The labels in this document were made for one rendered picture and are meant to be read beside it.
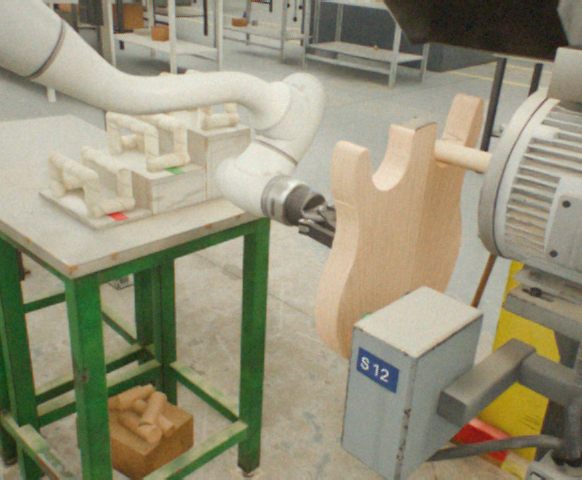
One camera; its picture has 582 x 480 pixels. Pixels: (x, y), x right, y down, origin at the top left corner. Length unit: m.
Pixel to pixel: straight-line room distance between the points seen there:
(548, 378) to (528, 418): 1.37
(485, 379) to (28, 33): 0.76
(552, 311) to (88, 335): 0.95
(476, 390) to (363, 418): 0.15
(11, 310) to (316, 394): 1.15
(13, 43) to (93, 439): 0.96
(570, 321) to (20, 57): 0.81
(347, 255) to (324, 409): 1.54
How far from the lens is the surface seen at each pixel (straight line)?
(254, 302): 1.78
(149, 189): 1.58
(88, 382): 1.55
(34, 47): 1.00
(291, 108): 1.24
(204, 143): 1.63
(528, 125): 0.92
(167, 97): 1.11
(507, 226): 0.93
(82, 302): 1.44
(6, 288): 1.89
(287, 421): 2.39
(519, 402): 2.30
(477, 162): 1.04
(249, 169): 1.25
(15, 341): 1.97
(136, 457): 2.13
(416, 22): 1.23
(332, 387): 2.55
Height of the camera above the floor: 1.55
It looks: 25 degrees down
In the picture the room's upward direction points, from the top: 4 degrees clockwise
